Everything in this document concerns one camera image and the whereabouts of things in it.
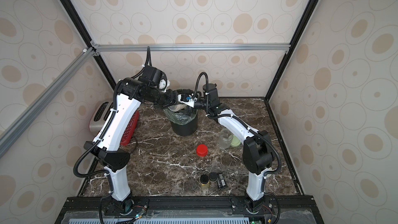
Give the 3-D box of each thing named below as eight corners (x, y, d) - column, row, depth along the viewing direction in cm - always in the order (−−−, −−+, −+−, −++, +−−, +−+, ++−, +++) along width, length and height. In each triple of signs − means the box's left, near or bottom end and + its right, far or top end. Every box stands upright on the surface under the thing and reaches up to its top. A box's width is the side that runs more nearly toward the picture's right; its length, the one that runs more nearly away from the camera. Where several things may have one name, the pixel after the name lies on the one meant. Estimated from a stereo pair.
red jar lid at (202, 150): (196, 156, 92) (196, 155, 90) (196, 146, 97) (196, 144, 95) (207, 156, 92) (207, 155, 90) (207, 146, 97) (207, 144, 95)
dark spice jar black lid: (209, 187, 81) (209, 181, 73) (208, 178, 84) (209, 172, 76) (216, 187, 81) (217, 181, 73) (215, 178, 84) (217, 172, 76)
